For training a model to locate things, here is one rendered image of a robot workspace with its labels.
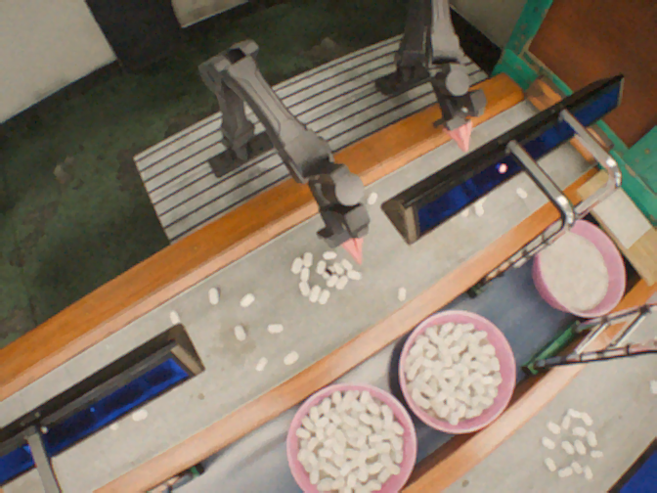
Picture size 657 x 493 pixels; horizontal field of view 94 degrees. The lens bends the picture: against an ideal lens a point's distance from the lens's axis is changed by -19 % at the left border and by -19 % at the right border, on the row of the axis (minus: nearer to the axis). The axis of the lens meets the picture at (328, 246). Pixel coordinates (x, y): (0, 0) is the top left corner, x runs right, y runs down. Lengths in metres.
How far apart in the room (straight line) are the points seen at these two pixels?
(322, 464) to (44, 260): 1.76
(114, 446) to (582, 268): 1.23
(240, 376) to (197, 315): 0.17
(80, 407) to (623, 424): 1.11
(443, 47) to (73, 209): 1.91
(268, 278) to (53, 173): 1.81
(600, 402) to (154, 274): 1.12
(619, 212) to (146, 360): 1.17
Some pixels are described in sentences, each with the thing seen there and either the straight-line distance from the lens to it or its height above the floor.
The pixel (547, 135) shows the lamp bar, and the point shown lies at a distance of 0.74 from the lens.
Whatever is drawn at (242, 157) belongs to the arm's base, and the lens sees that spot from 1.09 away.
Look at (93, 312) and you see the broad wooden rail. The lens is 0.99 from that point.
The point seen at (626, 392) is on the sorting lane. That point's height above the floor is 0.74.
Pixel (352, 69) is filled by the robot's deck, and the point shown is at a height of 0.67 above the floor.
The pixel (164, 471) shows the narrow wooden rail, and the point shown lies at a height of 0.76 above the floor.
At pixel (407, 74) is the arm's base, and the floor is 0.72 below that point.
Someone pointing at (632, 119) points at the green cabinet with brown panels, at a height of 0.94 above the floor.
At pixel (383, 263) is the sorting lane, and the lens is 0.89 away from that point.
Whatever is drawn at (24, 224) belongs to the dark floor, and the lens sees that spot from 2.40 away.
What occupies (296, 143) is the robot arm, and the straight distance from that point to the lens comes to 0.69.
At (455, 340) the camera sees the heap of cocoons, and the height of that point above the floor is 0.72.
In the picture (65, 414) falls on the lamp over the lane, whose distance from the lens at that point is 0.58.
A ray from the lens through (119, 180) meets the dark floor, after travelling 2.16.
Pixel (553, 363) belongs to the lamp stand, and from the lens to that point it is 0.92.
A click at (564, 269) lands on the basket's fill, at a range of 1.07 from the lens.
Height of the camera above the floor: 1.57
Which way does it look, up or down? 69 degrees down
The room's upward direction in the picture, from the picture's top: 1 degrees clockwise
